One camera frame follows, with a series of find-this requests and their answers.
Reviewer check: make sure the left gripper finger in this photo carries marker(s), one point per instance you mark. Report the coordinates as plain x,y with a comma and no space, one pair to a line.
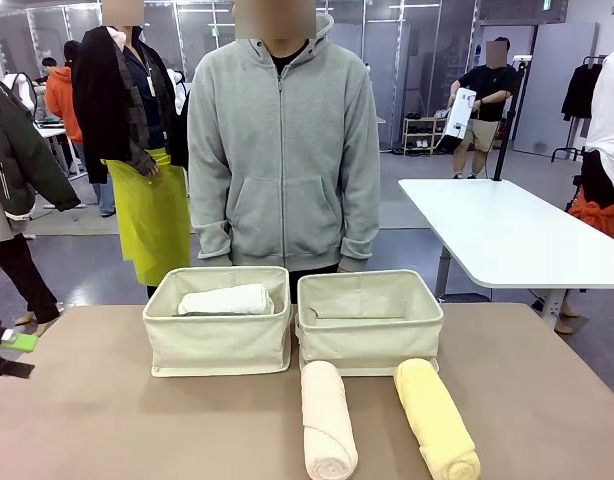
14,370
19,342

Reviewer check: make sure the white towel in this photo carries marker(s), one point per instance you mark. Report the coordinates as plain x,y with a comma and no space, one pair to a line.
227,299

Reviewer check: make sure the pink towel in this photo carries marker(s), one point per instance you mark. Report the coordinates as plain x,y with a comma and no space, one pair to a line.
327,420

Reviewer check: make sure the yellow towel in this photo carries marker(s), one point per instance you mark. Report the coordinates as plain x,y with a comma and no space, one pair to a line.
437,425

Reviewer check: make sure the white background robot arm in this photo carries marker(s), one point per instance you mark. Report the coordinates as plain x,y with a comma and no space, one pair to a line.
17,85

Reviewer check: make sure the grey hoodie person left forearm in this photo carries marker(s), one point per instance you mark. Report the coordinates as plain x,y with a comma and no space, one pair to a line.
359,240

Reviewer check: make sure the grey hoodie person right forearm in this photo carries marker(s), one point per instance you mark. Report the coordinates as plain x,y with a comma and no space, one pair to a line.
207,235

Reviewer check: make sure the black coat person hand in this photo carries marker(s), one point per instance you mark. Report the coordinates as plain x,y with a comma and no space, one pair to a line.
154,172

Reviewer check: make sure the grey hoodie person left hand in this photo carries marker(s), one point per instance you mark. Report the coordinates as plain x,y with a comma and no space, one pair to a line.
342,269

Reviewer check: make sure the person in dark green jacket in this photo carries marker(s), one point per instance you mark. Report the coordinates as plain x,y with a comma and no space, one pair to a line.
17,160

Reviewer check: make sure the cream fabric basket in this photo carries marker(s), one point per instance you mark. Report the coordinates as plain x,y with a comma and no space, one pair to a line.
217,345
367,342

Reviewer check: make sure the white background desk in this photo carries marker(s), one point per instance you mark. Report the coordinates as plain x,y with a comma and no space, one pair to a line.
54,131

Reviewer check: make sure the person in orange hoodie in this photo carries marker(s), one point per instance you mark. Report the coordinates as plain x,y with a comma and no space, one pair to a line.
62,100

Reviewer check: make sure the person in black coat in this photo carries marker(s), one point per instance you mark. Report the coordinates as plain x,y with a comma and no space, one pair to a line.
107,100

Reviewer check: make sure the person in grey hoodie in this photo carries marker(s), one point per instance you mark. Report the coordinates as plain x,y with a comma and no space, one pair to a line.
282,150

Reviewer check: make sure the wooden shoe rack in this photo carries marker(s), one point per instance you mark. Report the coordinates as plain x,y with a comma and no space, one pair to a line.
419,135

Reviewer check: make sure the white carried box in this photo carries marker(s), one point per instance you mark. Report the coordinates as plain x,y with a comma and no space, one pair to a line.
457,120

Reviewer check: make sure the white side table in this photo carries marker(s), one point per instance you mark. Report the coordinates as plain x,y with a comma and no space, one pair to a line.
512,230

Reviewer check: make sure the man in black t-shirt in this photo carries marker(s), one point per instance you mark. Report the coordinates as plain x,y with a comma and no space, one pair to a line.
489,85

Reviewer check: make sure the black clothes rack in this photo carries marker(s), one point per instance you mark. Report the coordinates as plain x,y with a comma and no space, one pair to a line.
569,152

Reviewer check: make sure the orange garment at waist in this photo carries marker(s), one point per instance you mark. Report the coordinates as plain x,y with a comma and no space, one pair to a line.
602,217

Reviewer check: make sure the black hanging garment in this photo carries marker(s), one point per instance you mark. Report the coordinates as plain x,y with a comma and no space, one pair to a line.
579,92

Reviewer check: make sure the person in white top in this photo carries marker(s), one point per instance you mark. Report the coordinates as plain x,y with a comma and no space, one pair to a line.
607,115

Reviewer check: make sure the black camera stand pole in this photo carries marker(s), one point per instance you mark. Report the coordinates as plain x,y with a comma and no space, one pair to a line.
507,135

